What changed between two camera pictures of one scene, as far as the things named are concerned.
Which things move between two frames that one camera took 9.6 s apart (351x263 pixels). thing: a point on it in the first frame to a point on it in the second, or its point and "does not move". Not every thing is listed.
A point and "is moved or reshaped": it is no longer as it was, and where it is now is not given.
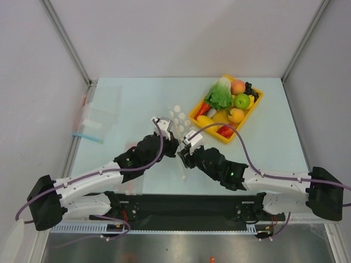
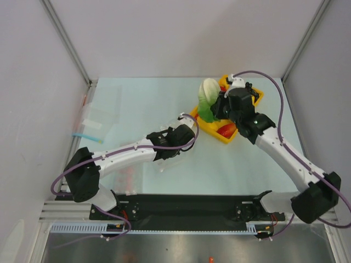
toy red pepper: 226,131 does not move
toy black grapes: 249,91 does not move
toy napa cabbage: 220,95 is moved or reshaped
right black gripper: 188,158 to 219,107
